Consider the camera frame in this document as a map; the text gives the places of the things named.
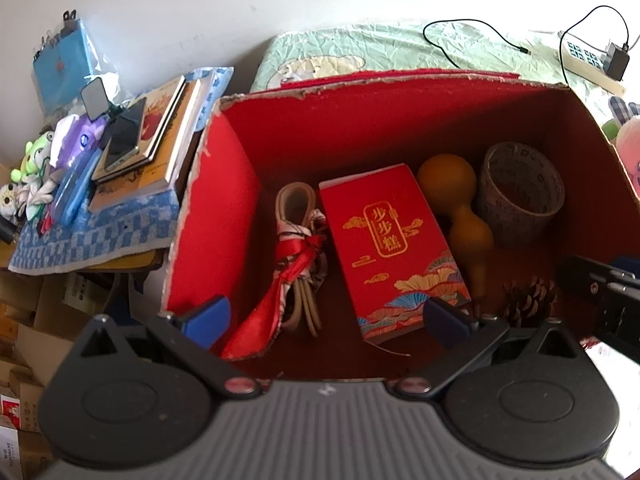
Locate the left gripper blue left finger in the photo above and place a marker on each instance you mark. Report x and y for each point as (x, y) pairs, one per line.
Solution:
(207, 323)

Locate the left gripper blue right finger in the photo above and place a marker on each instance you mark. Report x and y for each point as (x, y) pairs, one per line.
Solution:
(449, 325)

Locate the small red gift box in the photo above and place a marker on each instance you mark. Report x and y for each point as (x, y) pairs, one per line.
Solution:
(391, 250)

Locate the red ribbon tassel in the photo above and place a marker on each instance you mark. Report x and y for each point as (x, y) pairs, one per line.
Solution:
(258, 330)

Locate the pine cone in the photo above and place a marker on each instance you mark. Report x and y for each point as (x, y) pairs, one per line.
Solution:
(529, 306)

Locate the blue checkered cloth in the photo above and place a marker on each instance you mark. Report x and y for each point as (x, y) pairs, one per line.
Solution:
(146, 218)

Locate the large red cardboard box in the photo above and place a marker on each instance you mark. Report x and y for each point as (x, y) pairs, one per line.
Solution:
(254, 145)

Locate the roll of packing tape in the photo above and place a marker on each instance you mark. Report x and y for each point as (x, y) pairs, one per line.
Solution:
(520, 191)

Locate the brown gourd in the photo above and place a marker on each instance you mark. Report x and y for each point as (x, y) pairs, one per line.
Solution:
(449, 183)

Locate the pink plush toy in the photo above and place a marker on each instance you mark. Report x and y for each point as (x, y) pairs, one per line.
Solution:
(626, 139)

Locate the cardboard boxes pile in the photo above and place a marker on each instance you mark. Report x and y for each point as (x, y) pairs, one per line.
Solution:
(103, 411)

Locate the blue pencil case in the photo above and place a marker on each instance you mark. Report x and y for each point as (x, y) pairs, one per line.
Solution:
(73, 189)

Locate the smartphone on books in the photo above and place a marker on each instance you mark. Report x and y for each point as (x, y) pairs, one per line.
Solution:
(125, 137)

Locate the stack of books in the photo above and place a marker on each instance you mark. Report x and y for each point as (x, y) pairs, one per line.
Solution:
(170, 117)

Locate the white plush toy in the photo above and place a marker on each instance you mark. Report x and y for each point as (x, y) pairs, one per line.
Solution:
(27, 199)

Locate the purple tissue pack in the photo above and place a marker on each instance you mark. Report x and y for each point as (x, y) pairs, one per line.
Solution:
(73, 135)

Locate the green frog plush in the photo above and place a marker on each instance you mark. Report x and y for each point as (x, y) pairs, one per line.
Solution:
(37, 154)

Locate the white power strip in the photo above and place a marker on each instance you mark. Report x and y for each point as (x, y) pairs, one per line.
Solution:
(581, 61)

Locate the black power adapter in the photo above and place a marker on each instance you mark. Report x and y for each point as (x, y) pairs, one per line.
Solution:
(616, 61)

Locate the small mirror on stand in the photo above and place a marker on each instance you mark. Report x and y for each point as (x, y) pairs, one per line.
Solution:
(95, 100)

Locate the green bed sheet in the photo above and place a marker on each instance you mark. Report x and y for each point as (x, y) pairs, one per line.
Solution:
(324, 52)

